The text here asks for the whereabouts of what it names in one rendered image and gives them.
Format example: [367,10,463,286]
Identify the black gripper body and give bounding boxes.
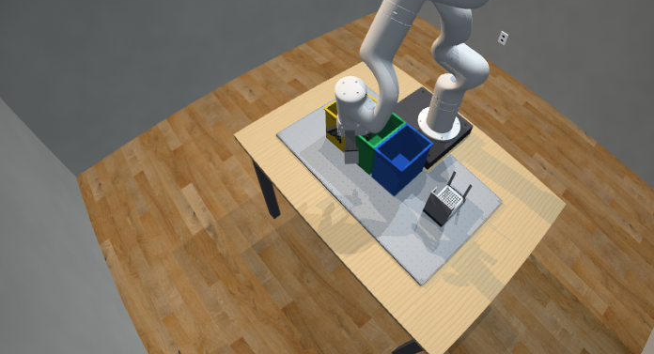
[336,115,369,137]

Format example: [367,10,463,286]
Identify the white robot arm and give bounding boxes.
[335,0,490,164]

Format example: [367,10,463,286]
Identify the green bin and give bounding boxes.
[355,113,407,175]

